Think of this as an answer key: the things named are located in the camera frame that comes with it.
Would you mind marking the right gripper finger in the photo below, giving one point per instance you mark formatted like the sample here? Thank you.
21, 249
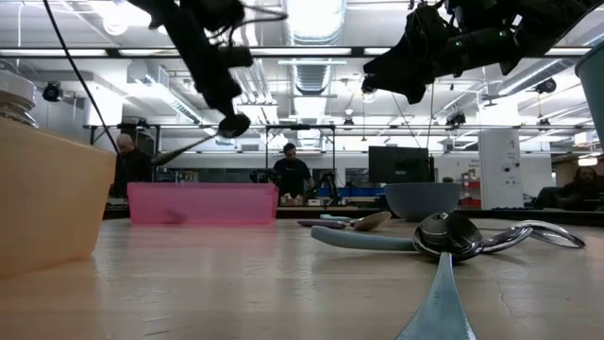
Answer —
396, 91
391, 73

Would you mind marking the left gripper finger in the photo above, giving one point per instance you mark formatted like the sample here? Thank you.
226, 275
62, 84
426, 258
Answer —
229, 104

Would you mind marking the plain black spoon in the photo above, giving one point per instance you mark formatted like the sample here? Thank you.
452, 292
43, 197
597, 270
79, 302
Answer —
234, 126

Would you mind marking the white-lid tall spice jar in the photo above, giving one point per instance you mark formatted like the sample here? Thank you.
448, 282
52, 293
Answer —
16, 92

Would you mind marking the background black robot arm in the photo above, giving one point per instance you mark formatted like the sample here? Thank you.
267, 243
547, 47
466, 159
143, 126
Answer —
262, 175
328, 181

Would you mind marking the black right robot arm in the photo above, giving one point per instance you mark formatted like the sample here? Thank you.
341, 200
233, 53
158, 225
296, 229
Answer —
542, 28

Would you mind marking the black computer monitor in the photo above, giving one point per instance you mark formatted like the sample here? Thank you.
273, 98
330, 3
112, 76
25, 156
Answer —
401, 165

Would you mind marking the person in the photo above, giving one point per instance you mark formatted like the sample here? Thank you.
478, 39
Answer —
292, 177
134, 170
582, 189

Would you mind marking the pink translucent plastic bin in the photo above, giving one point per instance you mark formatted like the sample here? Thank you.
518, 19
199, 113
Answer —
226, 203

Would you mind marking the blue storage crate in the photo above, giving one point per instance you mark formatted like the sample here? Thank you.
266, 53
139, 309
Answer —
358, 192

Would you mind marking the blue bowl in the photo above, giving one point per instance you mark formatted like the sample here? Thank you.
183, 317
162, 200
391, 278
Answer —
422, 200

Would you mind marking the red parts shelf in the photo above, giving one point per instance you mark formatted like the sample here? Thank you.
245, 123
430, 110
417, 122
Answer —
472, 200

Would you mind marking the white square pillar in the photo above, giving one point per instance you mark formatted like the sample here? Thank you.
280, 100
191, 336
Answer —
500, 189

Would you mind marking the orange translucent plastic bin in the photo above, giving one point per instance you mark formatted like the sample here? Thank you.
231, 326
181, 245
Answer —
52, 198

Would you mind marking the plain silver spoon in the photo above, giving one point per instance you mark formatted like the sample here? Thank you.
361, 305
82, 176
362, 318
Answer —
552, 233

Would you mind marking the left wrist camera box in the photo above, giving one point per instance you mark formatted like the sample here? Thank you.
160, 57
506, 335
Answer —
235, 56

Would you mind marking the background black rig frame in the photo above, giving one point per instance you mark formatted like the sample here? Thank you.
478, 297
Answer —
300, 127

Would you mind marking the silver round ventilation duct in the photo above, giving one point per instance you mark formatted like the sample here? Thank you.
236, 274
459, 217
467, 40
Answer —
313, 75

